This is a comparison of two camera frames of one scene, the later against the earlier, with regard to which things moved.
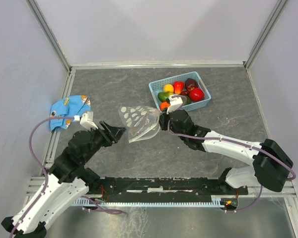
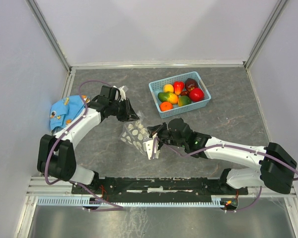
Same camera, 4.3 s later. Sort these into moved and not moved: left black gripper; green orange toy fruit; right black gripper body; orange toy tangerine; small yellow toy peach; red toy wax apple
Moved: right black gripper body; left black gripper
Not moved: orange toy tangerine; green orange toy fruit; red toy wax apple; small yellow toy peach
